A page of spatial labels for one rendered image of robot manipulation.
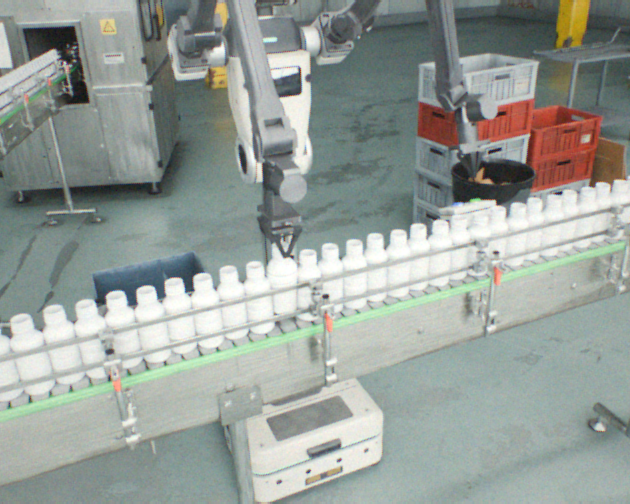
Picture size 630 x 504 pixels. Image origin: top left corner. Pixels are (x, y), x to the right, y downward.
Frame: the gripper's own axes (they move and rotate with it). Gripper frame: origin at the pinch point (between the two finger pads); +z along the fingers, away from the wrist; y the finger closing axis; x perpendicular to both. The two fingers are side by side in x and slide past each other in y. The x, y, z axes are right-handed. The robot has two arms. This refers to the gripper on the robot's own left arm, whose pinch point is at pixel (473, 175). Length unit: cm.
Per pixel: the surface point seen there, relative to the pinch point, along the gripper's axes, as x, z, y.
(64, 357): -17, 18, -113
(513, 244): -16.4, 18.6, -2.4
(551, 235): -16.7, 18.7, 10.0
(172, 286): -19, 9, -90
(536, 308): -12.1, 38.7, 5.8
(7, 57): 346, -123, -128
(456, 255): -16.3, 17.6, -19.9
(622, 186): -18.9, 9.9, 34.3
